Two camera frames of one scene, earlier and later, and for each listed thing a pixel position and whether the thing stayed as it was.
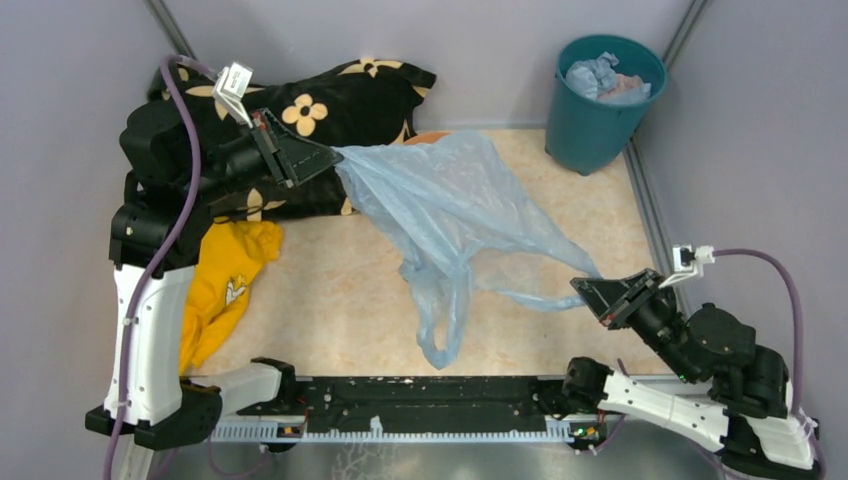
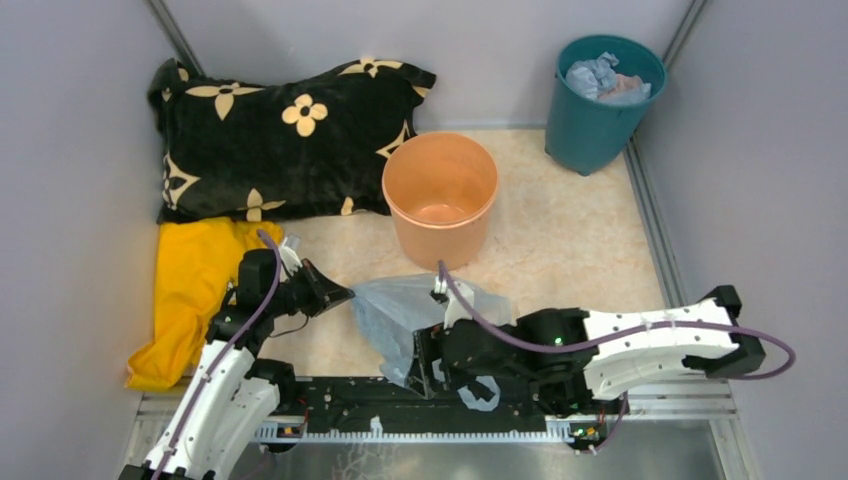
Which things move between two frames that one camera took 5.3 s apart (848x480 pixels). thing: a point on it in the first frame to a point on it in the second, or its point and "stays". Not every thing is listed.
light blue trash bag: (456, 209) to (392, 309)
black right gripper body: (650, 317) to (431, 342)
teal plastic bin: (590, 135) stays
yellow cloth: (231, 255) stays
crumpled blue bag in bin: (597, 79) stays
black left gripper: (291, 158) to (324, 291)
